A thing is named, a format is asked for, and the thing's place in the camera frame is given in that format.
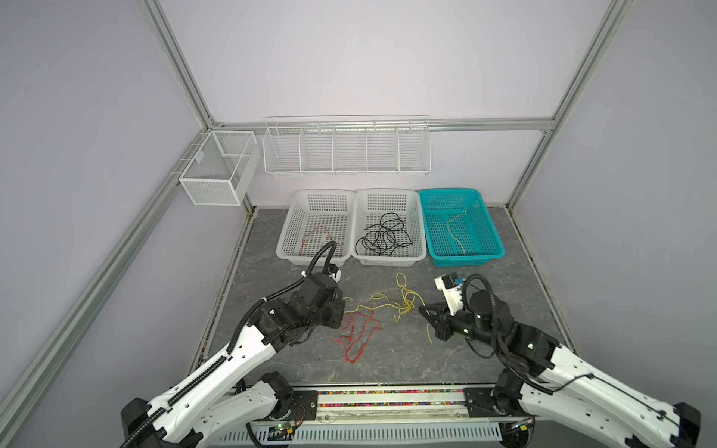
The white wire wall shelf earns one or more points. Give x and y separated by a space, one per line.
347 145

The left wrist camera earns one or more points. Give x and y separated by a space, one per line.
332 271

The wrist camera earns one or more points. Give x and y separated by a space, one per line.
332 271
451 286

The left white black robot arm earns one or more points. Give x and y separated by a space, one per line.
241 358

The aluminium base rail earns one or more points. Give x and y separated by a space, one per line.
392 400

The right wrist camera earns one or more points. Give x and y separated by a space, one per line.
451 286

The white mesh wall box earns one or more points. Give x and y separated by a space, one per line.
221 169

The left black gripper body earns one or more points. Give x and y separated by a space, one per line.
331 314

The teal plastic basket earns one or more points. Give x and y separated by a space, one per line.
459 228

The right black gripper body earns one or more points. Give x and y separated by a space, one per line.
450 326

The white plastic basket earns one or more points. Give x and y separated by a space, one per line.
315 218
388 228

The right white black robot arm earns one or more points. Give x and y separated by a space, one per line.
543 378

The white vented cable duct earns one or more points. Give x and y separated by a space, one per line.
384 435

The left white plastic basket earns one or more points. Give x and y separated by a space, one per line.
315 218

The middle white plastic basket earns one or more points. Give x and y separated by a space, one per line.
388 228

